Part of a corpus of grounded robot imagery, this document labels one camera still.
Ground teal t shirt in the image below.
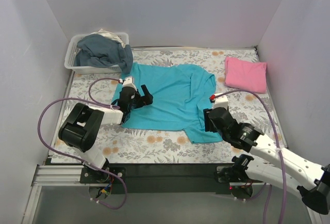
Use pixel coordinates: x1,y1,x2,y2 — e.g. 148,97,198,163
122,63,222,143

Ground grey-blue t shirt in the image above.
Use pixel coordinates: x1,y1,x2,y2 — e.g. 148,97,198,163
74,34,134,74

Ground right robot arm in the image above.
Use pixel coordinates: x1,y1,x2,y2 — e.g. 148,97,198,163
203,107,329,215

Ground folded pink t shirt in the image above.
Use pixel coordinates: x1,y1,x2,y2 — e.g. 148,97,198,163
225,57,267,94

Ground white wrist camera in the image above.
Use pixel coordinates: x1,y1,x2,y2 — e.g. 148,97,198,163
209,93,228,110
119,76,137,91

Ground aluminium frame rail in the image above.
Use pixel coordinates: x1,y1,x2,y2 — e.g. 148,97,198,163
20,164,323,224

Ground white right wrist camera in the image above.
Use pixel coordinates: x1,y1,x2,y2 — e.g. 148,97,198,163
209,93,228,110

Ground white plastic laundry basket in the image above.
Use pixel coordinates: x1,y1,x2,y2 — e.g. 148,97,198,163
64,34,121,74

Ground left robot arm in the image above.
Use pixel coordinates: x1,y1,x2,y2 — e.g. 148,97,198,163
58,85,153,183

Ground cream t shirt in basket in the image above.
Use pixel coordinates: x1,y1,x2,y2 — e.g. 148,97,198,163
90,29,129,49

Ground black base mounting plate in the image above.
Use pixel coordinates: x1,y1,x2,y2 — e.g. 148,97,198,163
80,163,258,197

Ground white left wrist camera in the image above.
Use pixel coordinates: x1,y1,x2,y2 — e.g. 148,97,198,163
119,76,137,91

